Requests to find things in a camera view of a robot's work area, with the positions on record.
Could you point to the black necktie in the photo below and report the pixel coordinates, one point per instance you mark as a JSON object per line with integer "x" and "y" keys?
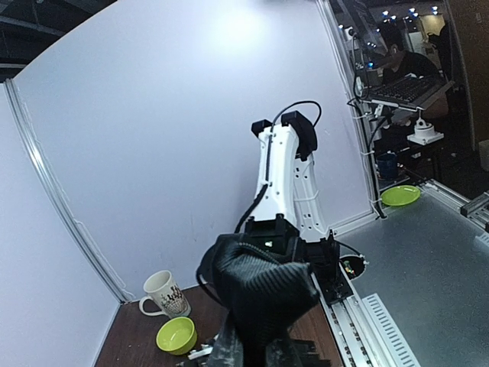
{"x": 263, "y": 297}

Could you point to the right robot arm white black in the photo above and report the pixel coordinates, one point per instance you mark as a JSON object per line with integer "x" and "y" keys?
{"x": 286, "y": 218}

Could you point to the white patterned mug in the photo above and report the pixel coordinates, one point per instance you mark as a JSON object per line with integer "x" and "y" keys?
{"x": 162, "y": 289}

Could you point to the dark blue mug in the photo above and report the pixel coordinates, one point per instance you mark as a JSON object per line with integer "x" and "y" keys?
{"x": 387, "y": 166}

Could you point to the green plate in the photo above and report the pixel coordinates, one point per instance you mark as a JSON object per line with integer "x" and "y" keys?
{"x": 400, "y": 195}

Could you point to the green plastic bowl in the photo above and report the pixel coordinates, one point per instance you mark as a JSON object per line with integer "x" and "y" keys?
{"x": 177, "y": 336}

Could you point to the black keyboard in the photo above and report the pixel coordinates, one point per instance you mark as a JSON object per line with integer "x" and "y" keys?
{"x": 410, "y": 93}

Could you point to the person in black shirt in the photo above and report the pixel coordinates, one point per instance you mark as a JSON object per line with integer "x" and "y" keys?
{"x": 403, "y": 62}

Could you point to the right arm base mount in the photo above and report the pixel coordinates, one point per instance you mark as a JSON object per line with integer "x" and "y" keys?
{"x": 335, "y": 264}

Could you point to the right aluminium frame post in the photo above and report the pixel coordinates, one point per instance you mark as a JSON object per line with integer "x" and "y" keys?
{"x": 346, "y": 72}

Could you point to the aluminium frame post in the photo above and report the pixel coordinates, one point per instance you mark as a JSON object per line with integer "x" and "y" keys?
{"x": 346, "y": 72}
{"x": 59, "y": 199}

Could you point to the white security camera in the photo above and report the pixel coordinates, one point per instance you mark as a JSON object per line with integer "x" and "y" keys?
{"x": 424, "y": 132}

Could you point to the aluminium front rail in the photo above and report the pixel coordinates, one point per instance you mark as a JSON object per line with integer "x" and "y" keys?
{"x": 365, "y": 332}

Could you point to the left aluminium frame post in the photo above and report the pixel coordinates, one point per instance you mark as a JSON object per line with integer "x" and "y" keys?
{"x": 59, "y": 199}

